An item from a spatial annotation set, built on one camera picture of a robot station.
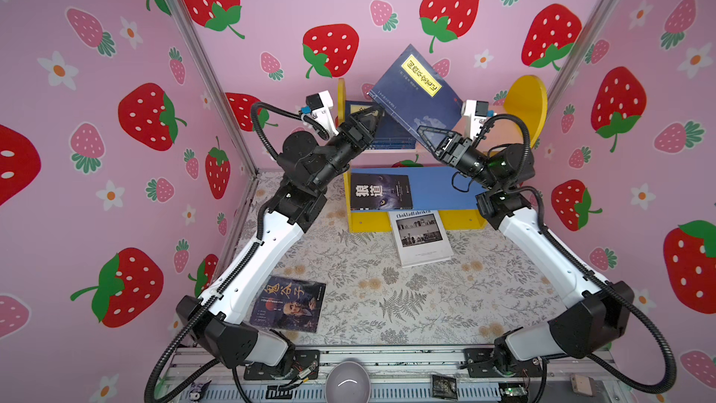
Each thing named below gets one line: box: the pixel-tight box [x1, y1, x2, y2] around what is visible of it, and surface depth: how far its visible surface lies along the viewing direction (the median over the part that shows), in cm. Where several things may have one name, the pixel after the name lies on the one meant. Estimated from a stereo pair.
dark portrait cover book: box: [249, 275, 327, 334], surface depth 85 cm
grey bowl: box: [325, 361, 372, 403], surface depth 71 cm
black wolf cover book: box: [350, 172, 414, 210], surface depth 95 cm
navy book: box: [367, 43, 464, 145], surface depth 57 cm
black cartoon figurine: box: [188, 379, 212, 403], surface depth 69 cm
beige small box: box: [569, 373, 597, 397], surface depth 71 cm
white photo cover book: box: [387, 209, 455, 268], surface depth 97 cm
